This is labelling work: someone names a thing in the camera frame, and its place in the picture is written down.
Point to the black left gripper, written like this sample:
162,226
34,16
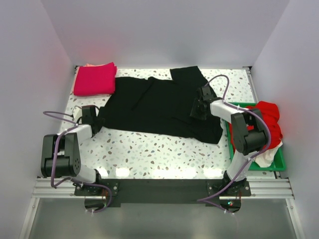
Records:
100,123

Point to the green plastic basket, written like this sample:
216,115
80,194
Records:
278,163

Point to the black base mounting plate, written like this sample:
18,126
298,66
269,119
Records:
162,191

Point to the folded pink t shirt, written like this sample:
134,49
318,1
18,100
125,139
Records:
94,80

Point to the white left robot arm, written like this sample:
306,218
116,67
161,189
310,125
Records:
61,157

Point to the black t shirt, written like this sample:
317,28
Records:
160,106

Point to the red t shirt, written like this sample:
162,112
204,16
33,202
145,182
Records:
270,115

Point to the folded peach t shirt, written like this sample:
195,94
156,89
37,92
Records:
92,64

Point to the aluminium rail frame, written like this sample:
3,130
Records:
269,213

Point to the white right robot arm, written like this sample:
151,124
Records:
251,135

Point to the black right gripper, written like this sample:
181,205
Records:
194,114

